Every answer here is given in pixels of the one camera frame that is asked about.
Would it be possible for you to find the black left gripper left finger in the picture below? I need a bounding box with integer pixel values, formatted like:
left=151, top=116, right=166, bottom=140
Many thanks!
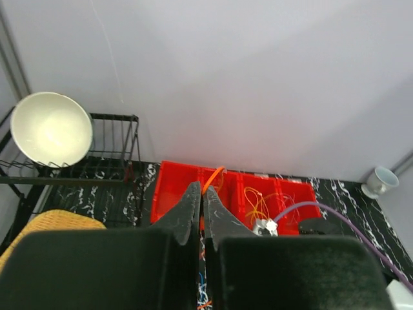
left=1, top=182, right=201, bottom=309

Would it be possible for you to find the light blue mug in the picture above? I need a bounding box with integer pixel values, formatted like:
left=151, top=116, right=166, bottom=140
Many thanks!
left=361, top=167, right=399, bottom=199

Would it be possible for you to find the yellow orange thin cable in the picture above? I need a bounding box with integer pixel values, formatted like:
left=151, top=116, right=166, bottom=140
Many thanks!
left=243, top=186, right=280, bottom=223

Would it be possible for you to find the woven bamboo tray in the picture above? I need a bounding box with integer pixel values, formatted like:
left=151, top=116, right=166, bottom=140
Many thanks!
left=1, top=209, right=106, bottom=270

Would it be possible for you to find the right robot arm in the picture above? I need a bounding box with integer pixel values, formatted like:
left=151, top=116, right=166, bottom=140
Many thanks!
left=298, top=218, right=412, bottom=309

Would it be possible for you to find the white bowl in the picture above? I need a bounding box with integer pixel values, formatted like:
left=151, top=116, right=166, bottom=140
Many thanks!
left=10, top=92, right=94, bottom=168

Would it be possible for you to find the black wire dish rack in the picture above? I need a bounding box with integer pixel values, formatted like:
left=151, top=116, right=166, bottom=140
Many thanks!
left=1, top=112, right=158, bottom=251

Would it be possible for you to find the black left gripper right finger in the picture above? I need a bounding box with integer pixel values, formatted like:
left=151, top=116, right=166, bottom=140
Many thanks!
left=203, top=188, right=393, bottom=309

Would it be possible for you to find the pink thin cable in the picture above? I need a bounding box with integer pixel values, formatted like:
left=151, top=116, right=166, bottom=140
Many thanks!
left=280, top=192, right=307, bottom=227

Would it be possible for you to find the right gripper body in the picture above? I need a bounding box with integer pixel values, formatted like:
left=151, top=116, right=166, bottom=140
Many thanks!
left=298, top=218, right=341, bottom=235

